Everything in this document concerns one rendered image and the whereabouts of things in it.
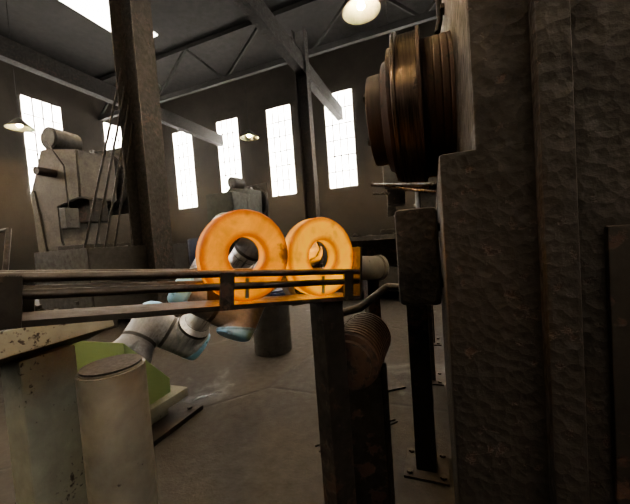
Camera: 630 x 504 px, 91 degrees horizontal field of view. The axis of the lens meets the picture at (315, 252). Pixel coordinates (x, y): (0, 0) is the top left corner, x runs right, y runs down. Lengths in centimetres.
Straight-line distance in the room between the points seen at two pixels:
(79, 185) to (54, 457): 532
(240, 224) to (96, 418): 46
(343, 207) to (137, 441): 1103
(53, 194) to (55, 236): 66
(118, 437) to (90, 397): 9
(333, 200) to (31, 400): 1117
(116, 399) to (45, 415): 18
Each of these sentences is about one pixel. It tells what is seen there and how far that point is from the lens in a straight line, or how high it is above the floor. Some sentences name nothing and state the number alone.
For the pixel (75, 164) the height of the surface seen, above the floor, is 215.
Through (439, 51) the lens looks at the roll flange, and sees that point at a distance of 99.
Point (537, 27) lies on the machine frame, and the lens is 64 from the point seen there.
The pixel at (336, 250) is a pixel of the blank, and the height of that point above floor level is 72.
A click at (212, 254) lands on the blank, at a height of 73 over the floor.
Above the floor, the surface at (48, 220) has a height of 136.
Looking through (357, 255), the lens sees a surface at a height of 70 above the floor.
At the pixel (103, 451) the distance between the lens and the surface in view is 79.
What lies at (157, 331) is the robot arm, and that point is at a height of 39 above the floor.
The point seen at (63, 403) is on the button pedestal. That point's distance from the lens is 90.
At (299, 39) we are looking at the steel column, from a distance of 960.
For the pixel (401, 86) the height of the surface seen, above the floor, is 111.
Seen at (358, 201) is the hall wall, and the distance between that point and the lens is 1141.
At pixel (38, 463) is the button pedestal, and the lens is 92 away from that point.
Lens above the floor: 74
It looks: 2 degrees down
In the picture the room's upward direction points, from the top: 4 degrees counter-clockwise
